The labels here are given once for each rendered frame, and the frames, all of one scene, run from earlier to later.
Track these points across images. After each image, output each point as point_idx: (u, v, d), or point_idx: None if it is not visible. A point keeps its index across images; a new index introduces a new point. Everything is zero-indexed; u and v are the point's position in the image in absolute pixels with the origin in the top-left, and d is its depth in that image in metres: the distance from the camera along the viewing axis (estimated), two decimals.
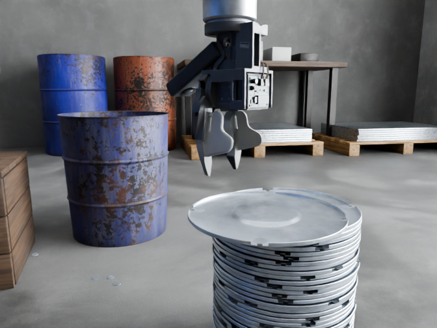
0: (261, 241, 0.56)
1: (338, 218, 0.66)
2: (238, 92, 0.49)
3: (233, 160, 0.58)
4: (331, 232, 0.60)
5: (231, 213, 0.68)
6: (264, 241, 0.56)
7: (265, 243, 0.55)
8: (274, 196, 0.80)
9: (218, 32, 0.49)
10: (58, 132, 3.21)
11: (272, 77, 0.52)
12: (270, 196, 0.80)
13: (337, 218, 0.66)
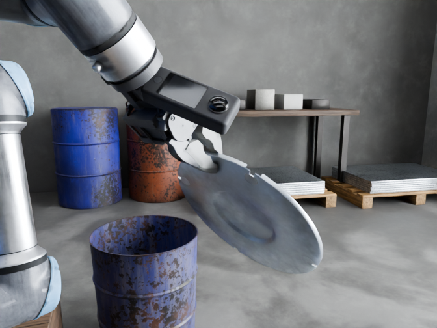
0: (252, 179, 0.53)
1: (309, 260, 0.59)
2: None
3: (212, 164, 0.56)
4: (309, 239, 0.55)
5: (214, 194, 0.65)
6: (253, 182, 0.53)
7: (256, 178, 0.52)
8: (240, 249, 0.74)
9: None
10: (71, 185, 3.21)
11: (126, 121, 0.51)
12: (238, 246, 0.74)
13: (308, 259, 0.59)
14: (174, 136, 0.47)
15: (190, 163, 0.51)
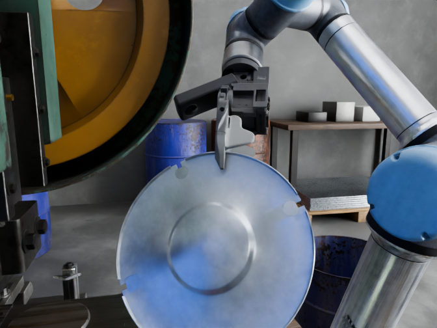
0: (180, 172, 0.58)
1: (129, 283, 0.53)
2: (257, 100, 0.59)
3: (223, 164, 0.57)
4: (130, 237, 0.56)
5: (246, 219, 0.52)
6: (179, 176, 0.58)
7: (175, 171, 0.58)
8: None
9: (240, 66, 0.64)
10: None
11: (268, 115, 0.65)
12: None
13: (131, 281, 0.53)
14: None
15: None
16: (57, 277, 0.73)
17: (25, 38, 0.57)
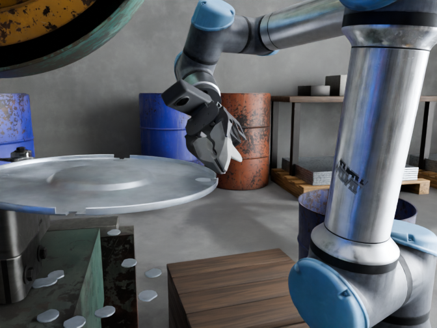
0: (119, 159, 0.59)
1: None
2: (234, 130, 0.67)
3: (220, 164, 0.57)
4: (32, 166, 0.52)
5: (155, 176, 0.48)
6: (116, 161, 0.59)
7: (116, 159, 0.59)
8: (64, 210, 0.34)
9: (214, 95, 0.70)
10: None
11: None
12: (73, 207, 0.34)
13: None
14: (186, 131, 0.64)
15: (191, 152, 0.61)
16: (4, 159, 0.57)
17: None
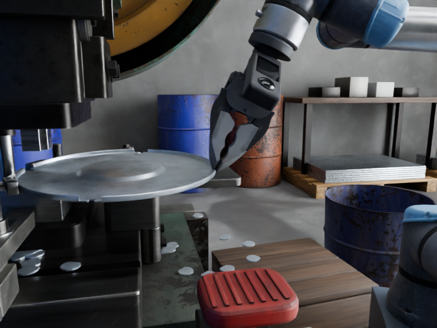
0: (138, 153, 0.69)
1: (38, 169, 0.57)
2: None
3: (218, 161, 0.57)
4: (66, 161, 0.63)
5: (164, 168, 0.58)
6: (135, 155, 0.69)
7: (135, 153, 0.69)
8: (86, 198, 0.44)
9: (285, 58, 0.56)
10: None
11: (229, 78, 0.61)
12: (93, 196, 0.44)
13: (39, 169, 0.57)
14: (228, 88, 0.53)
15: (211, 120, 0.54)
16: None
17: None
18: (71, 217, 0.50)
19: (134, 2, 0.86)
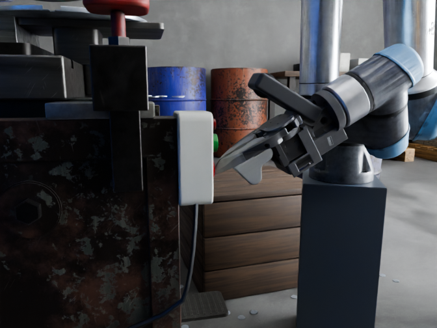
0: None
1: None
2: (299, 160, 0.56)
3: (222, 166, 0.57)
4: None
5: None
6: None
7: None
8: (47, 12, 0.58)
9: (333, 114, 0.56)
10: None
11: None
12: (52, 11, 0.58)
13: None
14: (266, 120, 0.60)
15: (241, 138, 0.60)
16: None
17: None
18: None
19: None
